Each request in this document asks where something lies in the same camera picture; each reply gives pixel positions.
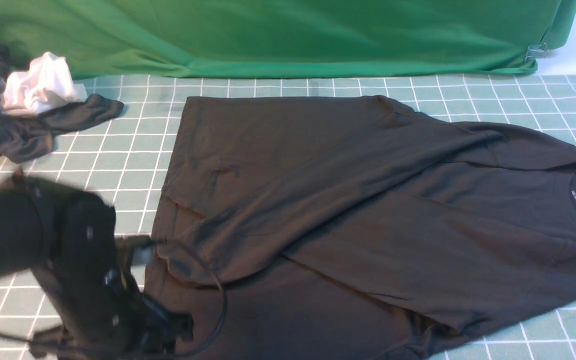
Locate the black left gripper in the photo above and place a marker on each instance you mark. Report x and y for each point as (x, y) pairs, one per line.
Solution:
(103, 311)

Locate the crumpled dark gray garment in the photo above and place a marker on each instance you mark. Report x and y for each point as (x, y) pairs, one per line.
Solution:
(26, 138)

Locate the metal binder clip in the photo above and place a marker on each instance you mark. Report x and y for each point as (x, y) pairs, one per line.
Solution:
(537, 51)

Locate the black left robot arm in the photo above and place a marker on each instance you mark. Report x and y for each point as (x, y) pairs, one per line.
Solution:
(28, 207)

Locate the green backdrop cloth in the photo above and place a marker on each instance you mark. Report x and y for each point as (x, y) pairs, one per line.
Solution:
(289, 39)

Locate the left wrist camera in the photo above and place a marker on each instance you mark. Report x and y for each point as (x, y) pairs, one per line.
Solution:
(134, 251)

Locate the dark gray long-sleeve shirt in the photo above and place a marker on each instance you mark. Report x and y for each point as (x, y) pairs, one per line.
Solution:
(360, 228)

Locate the teal checkered tablecloth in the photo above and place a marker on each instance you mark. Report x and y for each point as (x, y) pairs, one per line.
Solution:
(125, 160)

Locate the crumpled white cloth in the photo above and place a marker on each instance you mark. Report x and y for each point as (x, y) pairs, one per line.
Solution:
(46, 85)

